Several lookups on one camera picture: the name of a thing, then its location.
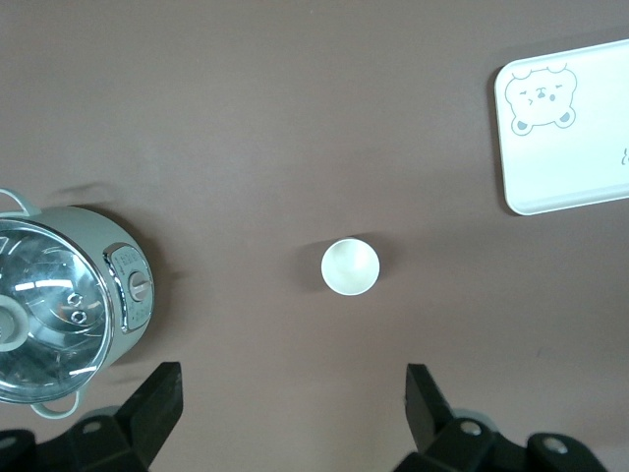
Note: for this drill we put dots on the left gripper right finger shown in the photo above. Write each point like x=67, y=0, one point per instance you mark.
x=427, y=413

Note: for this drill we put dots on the beige tray with bear print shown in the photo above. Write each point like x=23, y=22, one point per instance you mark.
x=565, y=162

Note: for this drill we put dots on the white paper cup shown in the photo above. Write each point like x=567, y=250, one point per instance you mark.
x=350, y=266

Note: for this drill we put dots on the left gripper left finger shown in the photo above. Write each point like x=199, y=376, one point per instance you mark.
x=152, y=408

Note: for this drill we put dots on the glass pot lid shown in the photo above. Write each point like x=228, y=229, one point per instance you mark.
x=54, y=295

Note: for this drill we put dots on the grey-green electric cooking pot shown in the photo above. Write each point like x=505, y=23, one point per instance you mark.
x=98, y=231

